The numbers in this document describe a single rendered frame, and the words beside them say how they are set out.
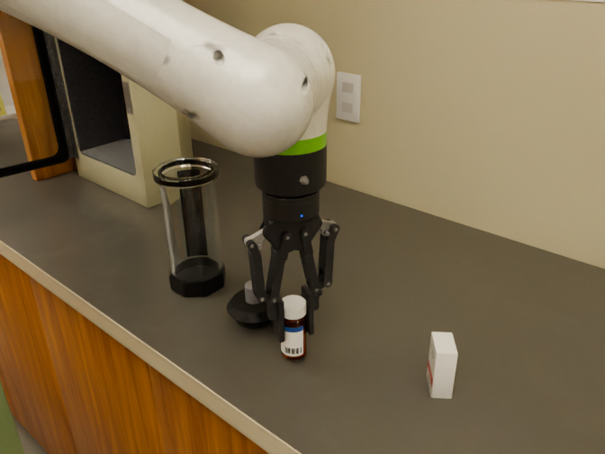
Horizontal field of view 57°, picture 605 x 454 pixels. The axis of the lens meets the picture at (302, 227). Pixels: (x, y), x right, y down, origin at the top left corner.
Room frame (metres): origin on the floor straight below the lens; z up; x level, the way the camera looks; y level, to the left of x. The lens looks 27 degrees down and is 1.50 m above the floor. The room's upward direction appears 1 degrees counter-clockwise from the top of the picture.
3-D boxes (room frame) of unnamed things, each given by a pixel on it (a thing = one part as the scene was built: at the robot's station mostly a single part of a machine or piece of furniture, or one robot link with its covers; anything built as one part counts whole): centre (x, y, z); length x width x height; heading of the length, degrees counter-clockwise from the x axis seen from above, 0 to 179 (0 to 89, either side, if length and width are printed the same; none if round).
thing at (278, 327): (0.66, 0.04, 1.02); 0.03 x 0.01 x 0.07; 22
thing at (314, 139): (0.66, 0.02, 1.35); 0.13 x 0.11 x 0.14; 168
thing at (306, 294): (0.68, -0.01, 1.02); 0.03 x 0.01 x 0.07; 22
